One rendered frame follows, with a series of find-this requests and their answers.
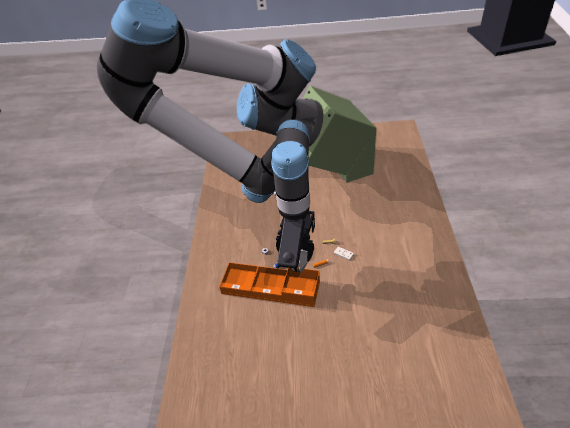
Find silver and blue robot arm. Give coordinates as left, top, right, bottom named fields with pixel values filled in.
left=97, top=0, right=323, bottom=215

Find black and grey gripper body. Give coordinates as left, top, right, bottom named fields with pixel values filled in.
left=278, top=207, right=315, bottom=250

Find white domino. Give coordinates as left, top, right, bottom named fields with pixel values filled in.
left=334, top=247, right=354, bottom=260

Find orange rack of bins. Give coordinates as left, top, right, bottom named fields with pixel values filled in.
left=220, top=263, right=320, bottom=307

